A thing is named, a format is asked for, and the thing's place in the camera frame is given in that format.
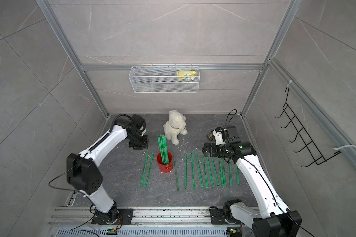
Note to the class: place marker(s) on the metal base rail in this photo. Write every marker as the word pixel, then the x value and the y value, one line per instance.
pixel 151 222

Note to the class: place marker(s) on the green straw bundle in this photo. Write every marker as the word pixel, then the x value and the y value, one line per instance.
pixel 163 149

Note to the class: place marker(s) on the red cylindrical container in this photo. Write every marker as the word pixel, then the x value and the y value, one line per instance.
pixel 165 167

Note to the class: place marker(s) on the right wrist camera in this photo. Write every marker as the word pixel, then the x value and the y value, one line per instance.
pixel 218 135

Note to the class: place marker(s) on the camouflage cloth pouch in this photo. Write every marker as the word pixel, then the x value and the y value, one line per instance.
pixel 211 136

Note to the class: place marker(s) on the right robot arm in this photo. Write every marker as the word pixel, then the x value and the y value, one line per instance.
pixel 272 218

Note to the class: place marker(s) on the twelfth green straw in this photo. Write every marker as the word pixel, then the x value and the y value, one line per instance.
pixel 144 168

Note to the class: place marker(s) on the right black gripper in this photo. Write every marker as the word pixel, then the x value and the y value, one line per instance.
pixel 212 146

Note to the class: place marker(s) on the white wire mesh basket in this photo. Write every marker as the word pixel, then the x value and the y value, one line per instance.
pixel 162 79

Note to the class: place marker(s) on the white plush dog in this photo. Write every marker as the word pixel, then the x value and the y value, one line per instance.
pixel 174 126

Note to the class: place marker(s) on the eleventh green straw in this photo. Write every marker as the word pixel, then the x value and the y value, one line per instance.
pixel 237 176

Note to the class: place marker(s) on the thirteenth green straw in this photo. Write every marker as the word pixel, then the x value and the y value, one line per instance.
pixel 149 170

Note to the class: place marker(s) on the yellow sponge in basket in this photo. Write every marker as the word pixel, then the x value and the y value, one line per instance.
pixel 186 74

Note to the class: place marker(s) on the black wire hook rack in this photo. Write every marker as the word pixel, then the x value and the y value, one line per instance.
pixel 302 134

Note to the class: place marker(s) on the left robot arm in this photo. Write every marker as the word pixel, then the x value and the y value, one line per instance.
pixel 82 170

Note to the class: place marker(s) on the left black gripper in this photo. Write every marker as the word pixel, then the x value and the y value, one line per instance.
pixel 145 145

